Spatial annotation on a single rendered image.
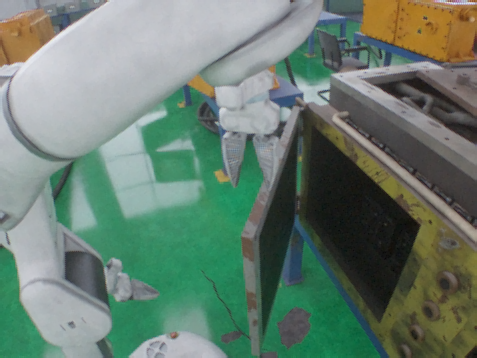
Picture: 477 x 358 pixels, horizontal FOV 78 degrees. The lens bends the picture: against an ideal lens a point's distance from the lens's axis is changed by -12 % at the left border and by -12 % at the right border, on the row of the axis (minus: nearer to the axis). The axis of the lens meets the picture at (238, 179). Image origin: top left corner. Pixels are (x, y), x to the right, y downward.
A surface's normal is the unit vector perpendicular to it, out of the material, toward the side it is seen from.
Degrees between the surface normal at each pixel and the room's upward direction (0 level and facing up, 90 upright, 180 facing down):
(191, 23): 76
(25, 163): 111
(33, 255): 89
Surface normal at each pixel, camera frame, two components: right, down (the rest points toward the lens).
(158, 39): 0.22, 0.38
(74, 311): 0.50, 0.46
